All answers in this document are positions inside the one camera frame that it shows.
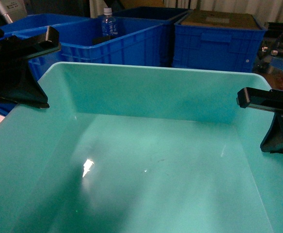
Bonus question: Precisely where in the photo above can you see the blue crate with cardboard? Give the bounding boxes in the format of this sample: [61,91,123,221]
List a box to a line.
[172,15,266,72]

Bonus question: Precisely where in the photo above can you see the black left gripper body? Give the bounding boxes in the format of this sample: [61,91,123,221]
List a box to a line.
[0,14,31,102]

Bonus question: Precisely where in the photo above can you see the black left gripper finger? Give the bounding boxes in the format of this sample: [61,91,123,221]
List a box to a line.
[0,26,61,60]
[0,62,49,108]

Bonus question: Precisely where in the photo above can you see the teal plastic bin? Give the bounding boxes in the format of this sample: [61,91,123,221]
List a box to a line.
[0,63,283,233]

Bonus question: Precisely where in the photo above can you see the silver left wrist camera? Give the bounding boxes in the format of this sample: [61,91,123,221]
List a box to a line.
[0,0,28,24]

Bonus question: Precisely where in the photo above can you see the brown cardboard sheet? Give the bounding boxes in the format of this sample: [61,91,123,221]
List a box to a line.
[180,10,260,30]

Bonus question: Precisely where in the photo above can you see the blue crate front left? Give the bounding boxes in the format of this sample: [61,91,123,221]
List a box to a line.
[0,18,162,115]

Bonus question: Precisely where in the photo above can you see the clear plastic water bottle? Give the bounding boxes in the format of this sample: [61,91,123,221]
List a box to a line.
[101,7,119,38]

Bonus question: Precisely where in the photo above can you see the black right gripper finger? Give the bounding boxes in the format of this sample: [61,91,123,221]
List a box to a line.
[260,113,283,154]
[236,87,280,112]

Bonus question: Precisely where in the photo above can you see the blue crate back middle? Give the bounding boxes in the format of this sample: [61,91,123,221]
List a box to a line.
[114,6,191,67]

